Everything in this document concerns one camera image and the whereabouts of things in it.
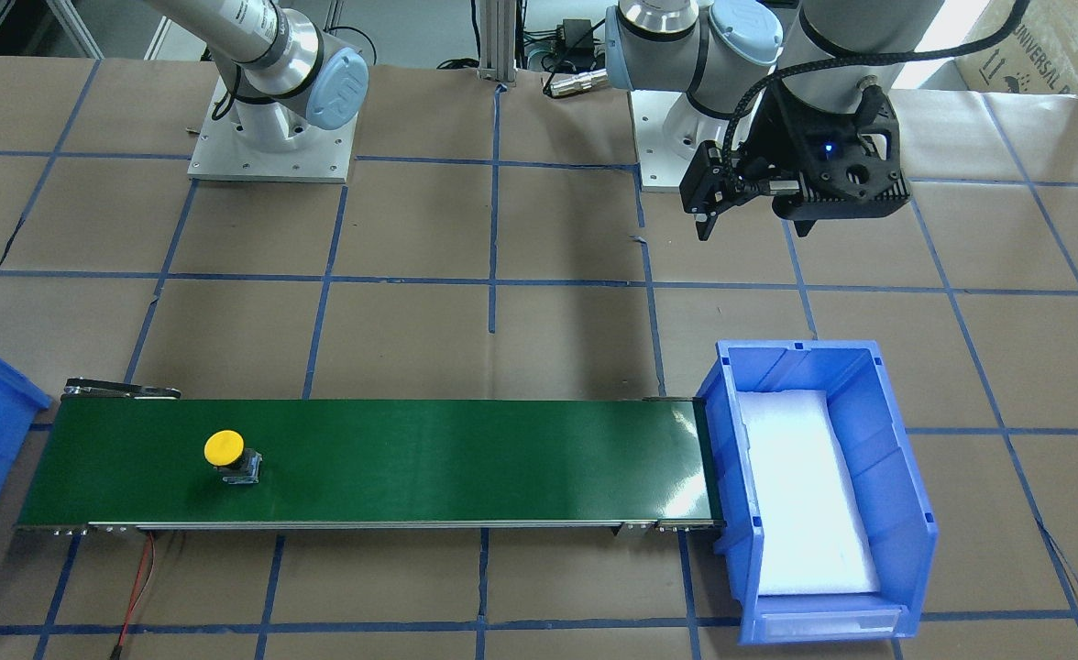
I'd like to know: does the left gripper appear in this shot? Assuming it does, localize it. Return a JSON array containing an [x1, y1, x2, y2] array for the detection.
[[681, 82, 911, 240]]

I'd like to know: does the yellow push button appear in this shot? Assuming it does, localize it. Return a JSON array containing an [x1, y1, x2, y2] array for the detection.
[[203, 429, 263, 485]]

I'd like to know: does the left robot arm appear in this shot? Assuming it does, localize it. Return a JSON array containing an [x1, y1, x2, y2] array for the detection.
[[603, 1, 941, 240]]

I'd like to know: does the black power adapter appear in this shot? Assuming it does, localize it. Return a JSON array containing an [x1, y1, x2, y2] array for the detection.
[[555, 18, 595, 56]]

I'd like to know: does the white foam pad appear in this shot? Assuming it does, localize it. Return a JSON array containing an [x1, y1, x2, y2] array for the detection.
[[740, 390, 880, 596]]

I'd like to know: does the green conveyor belt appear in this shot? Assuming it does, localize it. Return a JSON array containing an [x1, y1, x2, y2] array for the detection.
[[16, 397, 723, 531]]

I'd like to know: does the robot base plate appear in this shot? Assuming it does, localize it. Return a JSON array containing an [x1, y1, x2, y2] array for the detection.
[[188, 101, 359, 184], [630, 91, 727, 193]]

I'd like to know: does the aluminium frame post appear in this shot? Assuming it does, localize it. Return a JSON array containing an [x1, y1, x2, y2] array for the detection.
[[475, 1, 523, 87]]

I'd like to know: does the red black wire pair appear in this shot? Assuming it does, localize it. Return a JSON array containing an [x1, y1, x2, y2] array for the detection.
[[115, 534, 160, 652]]

